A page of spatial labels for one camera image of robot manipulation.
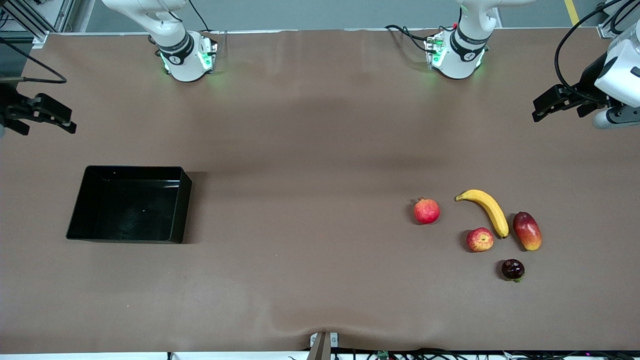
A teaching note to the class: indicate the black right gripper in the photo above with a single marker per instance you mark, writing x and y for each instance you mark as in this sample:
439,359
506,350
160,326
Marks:
7,102

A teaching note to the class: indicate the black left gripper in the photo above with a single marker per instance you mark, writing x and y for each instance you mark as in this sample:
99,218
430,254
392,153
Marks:
590,80

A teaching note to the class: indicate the yellow banana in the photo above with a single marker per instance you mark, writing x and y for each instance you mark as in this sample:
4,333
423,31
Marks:
490,207

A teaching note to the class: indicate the black plastic box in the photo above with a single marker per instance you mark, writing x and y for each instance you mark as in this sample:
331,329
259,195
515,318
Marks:
130,210

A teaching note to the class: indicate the red yellow striped apple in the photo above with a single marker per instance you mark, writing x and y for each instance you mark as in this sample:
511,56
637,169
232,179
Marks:
480,240

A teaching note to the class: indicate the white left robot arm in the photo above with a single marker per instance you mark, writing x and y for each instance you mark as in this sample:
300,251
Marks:
460,62

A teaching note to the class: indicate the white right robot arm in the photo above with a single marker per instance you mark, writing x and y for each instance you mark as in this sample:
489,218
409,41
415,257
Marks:
182,65

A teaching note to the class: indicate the red yellow mango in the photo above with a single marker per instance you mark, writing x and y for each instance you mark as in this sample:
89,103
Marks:
527,231

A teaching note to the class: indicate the dark purple mangosteen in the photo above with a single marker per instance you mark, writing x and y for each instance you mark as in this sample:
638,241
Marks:
512,269

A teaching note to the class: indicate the red pomegranate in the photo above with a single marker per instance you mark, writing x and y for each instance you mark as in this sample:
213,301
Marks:
427,212

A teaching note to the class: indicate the brown table cover sheet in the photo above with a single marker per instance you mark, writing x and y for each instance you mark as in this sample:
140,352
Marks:
320,125

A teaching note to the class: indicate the aluminium frame structure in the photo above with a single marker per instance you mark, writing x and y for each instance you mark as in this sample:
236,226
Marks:
606,31
37,31

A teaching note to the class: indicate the grey table clamp bracket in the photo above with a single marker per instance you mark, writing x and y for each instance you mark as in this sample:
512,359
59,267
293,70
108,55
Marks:
322,347

